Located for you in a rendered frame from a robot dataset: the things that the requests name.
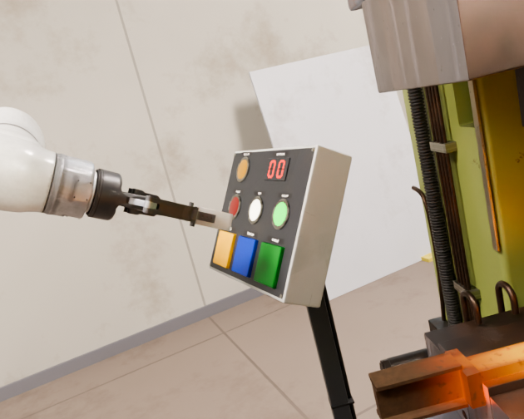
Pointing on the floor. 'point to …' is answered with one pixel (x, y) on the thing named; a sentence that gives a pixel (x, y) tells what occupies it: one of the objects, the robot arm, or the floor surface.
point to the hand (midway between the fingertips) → (211, 218)
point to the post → (328, 360)
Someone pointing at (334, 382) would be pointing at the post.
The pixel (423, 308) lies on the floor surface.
